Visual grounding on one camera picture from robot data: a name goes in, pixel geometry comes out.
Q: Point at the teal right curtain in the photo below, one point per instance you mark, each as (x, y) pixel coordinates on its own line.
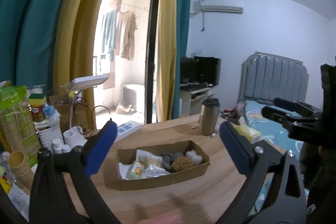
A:
(183, 17)

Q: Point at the stack of paper cups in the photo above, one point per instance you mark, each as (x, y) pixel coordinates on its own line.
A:
(20, 167)

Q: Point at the teal curtain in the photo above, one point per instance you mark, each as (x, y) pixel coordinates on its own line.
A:
(183, 17)
(28, 36)

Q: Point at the white computer desk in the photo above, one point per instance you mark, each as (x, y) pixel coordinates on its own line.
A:
(191, 101)

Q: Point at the teal left curtain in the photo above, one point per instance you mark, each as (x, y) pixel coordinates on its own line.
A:
(28, 36)

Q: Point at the white perforated basket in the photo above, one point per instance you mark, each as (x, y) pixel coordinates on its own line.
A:
(47, 133)

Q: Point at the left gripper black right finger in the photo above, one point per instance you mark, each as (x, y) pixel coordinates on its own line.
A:
(285, 201)

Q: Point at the blue patterned bedsheet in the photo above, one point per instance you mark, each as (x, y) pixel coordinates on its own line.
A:
(271, 131)

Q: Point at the hanging teal shirt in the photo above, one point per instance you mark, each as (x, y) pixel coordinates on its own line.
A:
(109, 34)

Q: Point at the brown cardboard box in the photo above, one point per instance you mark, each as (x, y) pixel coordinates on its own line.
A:
(125, 153)

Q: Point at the white air conditioner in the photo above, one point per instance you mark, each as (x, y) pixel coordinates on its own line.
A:
(199, 7)

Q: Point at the clear bubble wrap bundle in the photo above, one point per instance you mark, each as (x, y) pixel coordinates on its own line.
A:
(194, 157)

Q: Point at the grey knit cloth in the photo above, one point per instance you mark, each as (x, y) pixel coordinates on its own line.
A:
(168, 158)

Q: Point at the white pill bottle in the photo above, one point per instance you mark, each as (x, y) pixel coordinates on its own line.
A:
(57, 146)

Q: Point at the yellow curtain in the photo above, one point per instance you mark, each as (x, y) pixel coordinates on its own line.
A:
(75, 36)
(167, 51)

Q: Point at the yellow right curtain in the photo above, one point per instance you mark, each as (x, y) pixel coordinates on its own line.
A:
(167, 51)

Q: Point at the yellow left curtain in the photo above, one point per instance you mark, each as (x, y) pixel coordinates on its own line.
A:
(75, 36)

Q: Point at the steel travel mug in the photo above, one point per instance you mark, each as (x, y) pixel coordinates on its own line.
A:
(209, 115)

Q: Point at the white desk lamp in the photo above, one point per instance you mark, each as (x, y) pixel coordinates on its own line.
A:
(81, 116)

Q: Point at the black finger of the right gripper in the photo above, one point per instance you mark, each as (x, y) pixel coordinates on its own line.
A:
(284, 104)
(275, 115)

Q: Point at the hanging brown shirt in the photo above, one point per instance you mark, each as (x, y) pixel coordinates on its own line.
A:
(125, 35)

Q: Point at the black monitor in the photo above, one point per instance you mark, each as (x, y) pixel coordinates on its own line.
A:
(202, 70)

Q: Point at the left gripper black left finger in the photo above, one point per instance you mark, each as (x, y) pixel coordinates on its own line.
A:
(63, 191)

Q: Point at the white power strip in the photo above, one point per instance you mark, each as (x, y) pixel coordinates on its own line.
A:
(127, 129)

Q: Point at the grey padded headboard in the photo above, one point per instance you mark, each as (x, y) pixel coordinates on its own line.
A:
(265, 77)

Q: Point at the yellow tissue pack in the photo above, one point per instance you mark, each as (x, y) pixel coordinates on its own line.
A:
(248, 132)

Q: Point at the brown teddy bear toy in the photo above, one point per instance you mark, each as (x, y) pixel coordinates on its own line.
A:
(182, 163)

